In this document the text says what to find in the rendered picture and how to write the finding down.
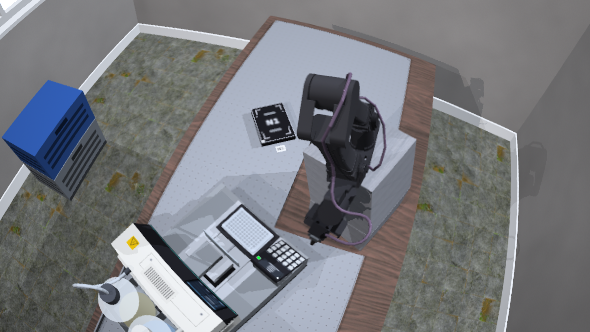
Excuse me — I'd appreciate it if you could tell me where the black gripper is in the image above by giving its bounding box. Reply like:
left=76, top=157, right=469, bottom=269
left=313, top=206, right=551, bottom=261
left=304, top=203, right=348, bottom=246

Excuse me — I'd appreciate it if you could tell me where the white multiwell plate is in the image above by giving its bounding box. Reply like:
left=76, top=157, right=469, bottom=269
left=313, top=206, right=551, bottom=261
left=222, top=207, right=274, bottom=255

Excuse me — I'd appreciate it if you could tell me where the translucent bottle with dark grey cap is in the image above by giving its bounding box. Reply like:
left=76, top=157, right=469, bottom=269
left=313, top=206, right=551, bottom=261
left=98, top=277, right=158, bottom=328

